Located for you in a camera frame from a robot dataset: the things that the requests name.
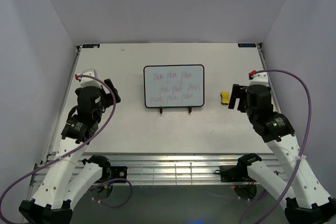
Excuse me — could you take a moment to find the yellow whiteboard eraser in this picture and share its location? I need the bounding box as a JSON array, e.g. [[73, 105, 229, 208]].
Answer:
[[220, 91, 230, 105]]

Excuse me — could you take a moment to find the small black-framed whiteboard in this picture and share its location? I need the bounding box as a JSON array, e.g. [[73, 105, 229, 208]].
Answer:
[[143, 65, 205, 108]]

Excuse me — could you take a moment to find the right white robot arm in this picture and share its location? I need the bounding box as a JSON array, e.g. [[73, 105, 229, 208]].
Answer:
[[228, 84, 335, 223]]

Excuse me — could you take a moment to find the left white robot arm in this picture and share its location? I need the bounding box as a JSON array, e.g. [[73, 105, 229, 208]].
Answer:
[[19, 74, 121, 223]]

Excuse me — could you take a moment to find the metal whiteboard stand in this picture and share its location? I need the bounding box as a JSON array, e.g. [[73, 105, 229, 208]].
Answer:
[[159, 106, 193, 114]]

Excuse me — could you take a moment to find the left blue table label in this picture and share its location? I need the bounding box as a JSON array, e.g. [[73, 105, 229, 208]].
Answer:
[[82, 44, 100, 49]]

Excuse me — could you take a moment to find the blue table label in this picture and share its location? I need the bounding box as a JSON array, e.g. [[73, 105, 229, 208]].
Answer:
[[237, 43, 257, 48], [82, 44, 100, 49]]

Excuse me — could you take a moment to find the right blue table label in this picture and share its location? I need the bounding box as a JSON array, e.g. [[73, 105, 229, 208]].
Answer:
[[237, 43, 257, 48]]

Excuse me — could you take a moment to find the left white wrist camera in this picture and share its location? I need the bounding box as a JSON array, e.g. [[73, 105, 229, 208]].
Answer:
[[74, 68, 99, 88]]

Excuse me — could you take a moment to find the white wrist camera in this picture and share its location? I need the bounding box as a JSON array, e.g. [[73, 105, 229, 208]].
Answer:
[[249, 70, 269, 87], [74, 68, 99, 88]]

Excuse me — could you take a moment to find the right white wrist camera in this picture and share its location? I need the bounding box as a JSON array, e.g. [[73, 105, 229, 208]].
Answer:
[[249, 70, 269, 87]]

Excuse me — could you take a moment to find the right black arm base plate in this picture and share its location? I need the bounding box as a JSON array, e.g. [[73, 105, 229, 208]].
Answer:
[[219, 166, 251, 183]]

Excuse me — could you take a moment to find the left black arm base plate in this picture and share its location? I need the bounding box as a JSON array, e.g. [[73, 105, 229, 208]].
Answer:
[[107, 166, 128, 180]]

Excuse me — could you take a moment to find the aluminium frame rail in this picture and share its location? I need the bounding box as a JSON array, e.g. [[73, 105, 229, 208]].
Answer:
[[30, 153, 316, 187]]

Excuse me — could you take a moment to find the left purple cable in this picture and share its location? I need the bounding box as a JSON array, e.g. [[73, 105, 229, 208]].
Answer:
[[0, 74, 133, 222]]

